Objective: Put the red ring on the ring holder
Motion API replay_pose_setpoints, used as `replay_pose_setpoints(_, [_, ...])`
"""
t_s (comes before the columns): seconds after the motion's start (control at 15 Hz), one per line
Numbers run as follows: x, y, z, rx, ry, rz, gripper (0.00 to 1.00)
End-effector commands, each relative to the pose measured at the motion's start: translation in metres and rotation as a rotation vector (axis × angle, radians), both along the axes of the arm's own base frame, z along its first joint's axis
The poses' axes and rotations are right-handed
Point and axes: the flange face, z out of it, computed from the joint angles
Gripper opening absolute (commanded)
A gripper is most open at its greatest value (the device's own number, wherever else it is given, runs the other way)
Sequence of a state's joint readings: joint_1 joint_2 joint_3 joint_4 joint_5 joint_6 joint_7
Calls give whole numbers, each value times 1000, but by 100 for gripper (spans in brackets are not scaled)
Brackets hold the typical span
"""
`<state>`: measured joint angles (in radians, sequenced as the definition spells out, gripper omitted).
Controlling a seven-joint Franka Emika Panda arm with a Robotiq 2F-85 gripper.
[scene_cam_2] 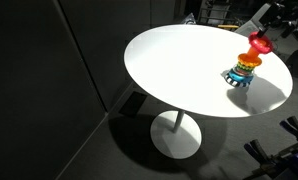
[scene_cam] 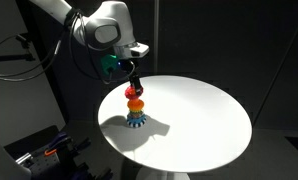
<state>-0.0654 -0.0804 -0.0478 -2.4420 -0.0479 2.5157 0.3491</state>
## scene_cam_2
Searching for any yellow bar in background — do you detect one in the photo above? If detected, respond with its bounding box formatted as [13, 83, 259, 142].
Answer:
[217, 24, 239, 29]

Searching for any orange ring holder post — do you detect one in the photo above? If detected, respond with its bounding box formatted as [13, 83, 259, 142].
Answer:
[238, 47, 262, 67]

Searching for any red toy ring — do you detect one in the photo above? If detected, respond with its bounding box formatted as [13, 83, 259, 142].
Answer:
[248, 31, 274, 54]

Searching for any grey chair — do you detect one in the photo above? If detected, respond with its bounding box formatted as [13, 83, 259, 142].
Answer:
[235, 3, 270, 37]

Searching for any white round pedestal table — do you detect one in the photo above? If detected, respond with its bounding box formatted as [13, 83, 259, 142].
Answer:
[124, 24, 293, 159]

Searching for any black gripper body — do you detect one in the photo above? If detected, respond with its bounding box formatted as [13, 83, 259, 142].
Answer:
[259, 1, 289, 30]

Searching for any blue toy ring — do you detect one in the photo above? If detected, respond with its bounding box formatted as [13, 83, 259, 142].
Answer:
[229, 68, 255, 84]

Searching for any black white striped base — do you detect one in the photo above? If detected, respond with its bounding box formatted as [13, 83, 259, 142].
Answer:
[225, 71, 253, 87]

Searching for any green multicolour toy ring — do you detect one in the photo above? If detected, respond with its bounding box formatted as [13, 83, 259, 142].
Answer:
[234, 63, 256, 76]

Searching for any black floor mat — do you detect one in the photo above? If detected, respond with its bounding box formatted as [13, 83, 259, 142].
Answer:
[119, 91, 147, 117]

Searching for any black clamp on stand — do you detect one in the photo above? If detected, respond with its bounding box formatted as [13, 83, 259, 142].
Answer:
[243, 116, 298, 180]

